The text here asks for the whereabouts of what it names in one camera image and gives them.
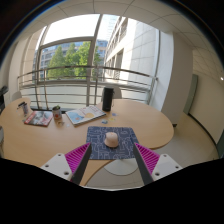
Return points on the red magazine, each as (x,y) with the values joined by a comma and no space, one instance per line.
(38,118)

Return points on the metal balcony railing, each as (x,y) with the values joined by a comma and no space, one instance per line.
(88,81)

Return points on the white printed mug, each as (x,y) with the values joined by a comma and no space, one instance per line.
(57,114)

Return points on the round white table base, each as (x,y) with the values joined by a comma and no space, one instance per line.
(121,166)

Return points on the small printed cup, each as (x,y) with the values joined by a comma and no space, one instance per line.
(24,109)

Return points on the small blue sticker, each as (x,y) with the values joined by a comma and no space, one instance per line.
(104,122)
(114,114)

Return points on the grey-green door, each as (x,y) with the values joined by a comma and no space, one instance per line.
(190,95)

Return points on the white chair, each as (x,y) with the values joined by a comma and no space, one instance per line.
(118,93)
(16,95)

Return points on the round yellow sticker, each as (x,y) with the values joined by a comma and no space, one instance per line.
(112,119)

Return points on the pale pink computer mouse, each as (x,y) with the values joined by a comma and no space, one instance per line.
(111,139)

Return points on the light blue white magazine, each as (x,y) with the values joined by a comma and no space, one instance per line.
(86,115)

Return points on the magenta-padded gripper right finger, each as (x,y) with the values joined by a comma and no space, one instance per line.
(164,165)

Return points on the black drink bottle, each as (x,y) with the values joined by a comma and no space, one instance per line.
(107,99)

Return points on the blue patterned mouse pad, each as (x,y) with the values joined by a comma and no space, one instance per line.
(96,140)

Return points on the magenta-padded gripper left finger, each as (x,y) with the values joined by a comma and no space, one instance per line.
(60,164)

